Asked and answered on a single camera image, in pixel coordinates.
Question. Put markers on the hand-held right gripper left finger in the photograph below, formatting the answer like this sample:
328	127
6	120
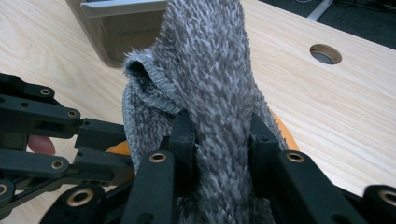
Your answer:
183	133

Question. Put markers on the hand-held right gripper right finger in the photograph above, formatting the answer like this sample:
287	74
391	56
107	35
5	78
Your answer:
263	146

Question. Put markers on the grey storage box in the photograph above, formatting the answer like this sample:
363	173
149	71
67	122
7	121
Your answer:
130	39

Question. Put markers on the orange plush toy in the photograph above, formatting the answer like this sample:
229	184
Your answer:
288	137

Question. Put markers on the white metal desk frame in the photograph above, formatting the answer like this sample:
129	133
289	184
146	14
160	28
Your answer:
320	9

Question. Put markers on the grey fluffy cloth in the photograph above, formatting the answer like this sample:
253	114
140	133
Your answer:
211	77

